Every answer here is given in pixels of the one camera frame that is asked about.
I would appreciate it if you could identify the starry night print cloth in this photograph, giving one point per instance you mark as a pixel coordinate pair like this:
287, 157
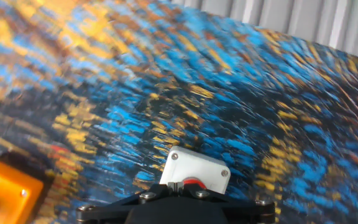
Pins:
166, 93

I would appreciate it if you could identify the grey box red mushroom button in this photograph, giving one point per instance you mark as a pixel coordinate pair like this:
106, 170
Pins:
194, 168

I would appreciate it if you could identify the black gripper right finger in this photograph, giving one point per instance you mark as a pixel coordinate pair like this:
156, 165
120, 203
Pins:
250, 214

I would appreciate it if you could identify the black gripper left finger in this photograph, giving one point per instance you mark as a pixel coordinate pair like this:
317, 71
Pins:
104, 214

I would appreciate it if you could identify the orange box red mushroom button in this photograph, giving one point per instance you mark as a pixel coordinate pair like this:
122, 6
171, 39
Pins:
8, 193

